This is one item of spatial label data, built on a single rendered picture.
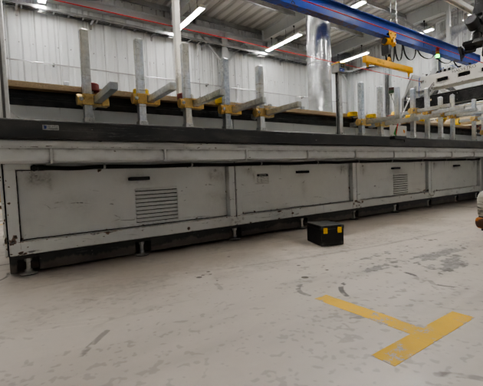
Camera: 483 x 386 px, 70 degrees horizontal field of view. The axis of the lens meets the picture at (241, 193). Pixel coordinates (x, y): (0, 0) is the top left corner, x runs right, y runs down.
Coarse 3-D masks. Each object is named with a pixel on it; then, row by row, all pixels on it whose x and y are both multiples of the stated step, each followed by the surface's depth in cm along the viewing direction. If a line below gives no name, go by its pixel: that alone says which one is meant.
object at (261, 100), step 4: (252, 100) 183; (256, 100) 181; (260, 100) 178; (264, 100) 178; (240, 104) 193; (244, 104) 190; (248, 104) 186; (252, 104) 183; (256, 104) 181; (260, 104) 182; (232, 108) 199; (236, 108) 196; (240, 108) 193; (244, 108) 190; (248, 108) 191; (236, 112) 201
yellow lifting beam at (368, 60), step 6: (366, 60) 686; (372, 60) 696; (378, 60) 707; (384, 60) 719; (390, 60) 738; (366, 66) 694; (384, 66) 724; (390, 66) 732; (396, 66) 745; (402, 66) 758; (408, 66) 771; (408, 72) 777
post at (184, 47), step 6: (180, 48) 184; (186, 48) 183; (180, 54) 185; (186, 54) 183; (180, 60) 185; (186, 60) 183; (186, 66) 184; (186, 72) 184; (186, 78) 184; (186, 84) 184; (186, 90) 184; (186, 96) 184; (186, 108) 184; (186, 114) 184; (186, 120) 184
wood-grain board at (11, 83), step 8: (8, 80) 153; (16, 80) 155; (16, 88) 158; (24, 88) 159; (32, 88) 159; (40, 88) 160; (48, 88) 162; (56, 88) 164; (64, 88) 166; (72, 88) 168; (80, 88) 170; (112, 96) 182; (120, 96) 183; (128, 96) 183; (168, 96) 196; (176, 96) 199; (208, 104) 211; (232, 104) 221; (288, 112) 250; (296, 112) 252; (304, 112) 257; (312, 112) 261; (320, 112) 267; (328, 112) 272; (464, 128) 407
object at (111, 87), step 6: (108, 84) 136; (114, 84) 135; (102, 90) 144; (108, 90) 137; (114, 90) 137; (96, 96) 154; (102, 96) 146; (108, 96) 147; (96, 102) 156; (102, 102) 156
